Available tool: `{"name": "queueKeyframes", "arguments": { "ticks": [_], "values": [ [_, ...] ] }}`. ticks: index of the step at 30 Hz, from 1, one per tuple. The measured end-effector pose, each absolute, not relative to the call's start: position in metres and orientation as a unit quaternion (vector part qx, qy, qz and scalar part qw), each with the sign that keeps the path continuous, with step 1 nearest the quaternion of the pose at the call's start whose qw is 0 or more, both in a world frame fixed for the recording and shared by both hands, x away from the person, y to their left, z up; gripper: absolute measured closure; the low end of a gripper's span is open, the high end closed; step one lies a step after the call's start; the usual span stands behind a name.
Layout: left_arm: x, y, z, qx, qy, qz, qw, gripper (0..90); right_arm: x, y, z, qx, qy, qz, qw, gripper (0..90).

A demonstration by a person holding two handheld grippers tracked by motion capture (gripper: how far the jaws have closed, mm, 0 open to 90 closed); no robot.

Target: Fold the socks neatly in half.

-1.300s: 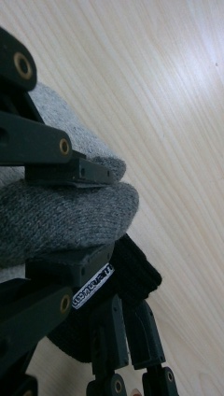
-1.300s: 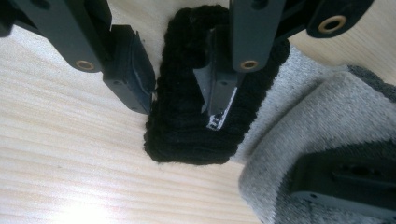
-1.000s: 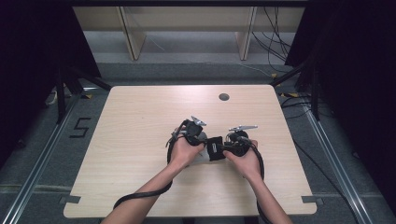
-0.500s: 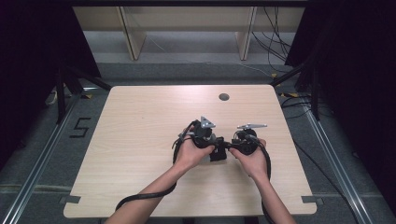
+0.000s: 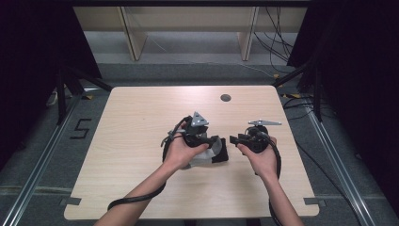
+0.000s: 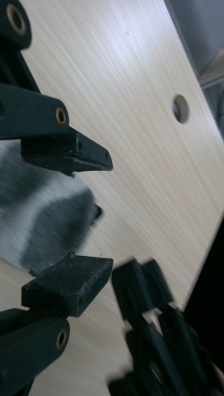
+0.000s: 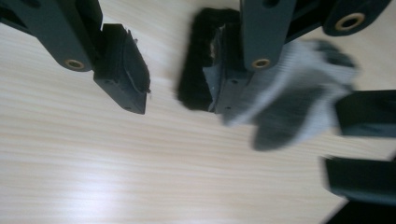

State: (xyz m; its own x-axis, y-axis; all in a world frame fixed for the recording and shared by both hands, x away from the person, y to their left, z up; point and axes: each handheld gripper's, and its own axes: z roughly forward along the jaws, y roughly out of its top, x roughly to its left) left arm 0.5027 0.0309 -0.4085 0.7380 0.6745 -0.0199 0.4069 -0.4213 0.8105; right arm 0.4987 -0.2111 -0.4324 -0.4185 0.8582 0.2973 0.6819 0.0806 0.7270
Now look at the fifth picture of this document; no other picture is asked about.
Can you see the grey round table grommet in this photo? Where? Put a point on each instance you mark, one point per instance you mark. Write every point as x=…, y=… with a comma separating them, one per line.
x=226, y=97

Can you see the pale wooden shelf unit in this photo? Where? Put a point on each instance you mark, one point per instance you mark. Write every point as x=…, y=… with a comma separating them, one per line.
x=135, y=34

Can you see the grey sock with black cuff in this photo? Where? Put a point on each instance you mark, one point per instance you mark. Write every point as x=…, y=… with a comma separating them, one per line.
x=202, y=160
x=221, y=153

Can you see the black metal stand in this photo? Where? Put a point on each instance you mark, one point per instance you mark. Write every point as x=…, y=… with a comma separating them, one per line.
x=61, y=100
x=317, y=100

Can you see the silver floor rail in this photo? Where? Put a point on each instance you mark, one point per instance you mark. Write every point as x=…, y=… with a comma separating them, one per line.
x=37, y=169
x=338, y=163

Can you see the grey table edge bracket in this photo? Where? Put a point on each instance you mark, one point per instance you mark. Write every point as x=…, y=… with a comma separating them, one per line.
x=315, y=201
x=70, y=201

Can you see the black curtain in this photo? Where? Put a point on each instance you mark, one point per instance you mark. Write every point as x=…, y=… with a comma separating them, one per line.
x=31, y=62
x=360, y=78

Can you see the person's right hand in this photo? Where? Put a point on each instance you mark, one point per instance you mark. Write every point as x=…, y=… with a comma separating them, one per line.
x=265, y=163

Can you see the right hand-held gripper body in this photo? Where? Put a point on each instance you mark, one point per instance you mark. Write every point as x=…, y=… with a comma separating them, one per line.
x=258, y=141

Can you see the person's left hand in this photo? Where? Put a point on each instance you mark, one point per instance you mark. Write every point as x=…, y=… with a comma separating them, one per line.
x=178, y=153

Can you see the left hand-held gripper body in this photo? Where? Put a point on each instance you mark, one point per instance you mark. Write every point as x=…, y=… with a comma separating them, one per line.
x=196, y=138

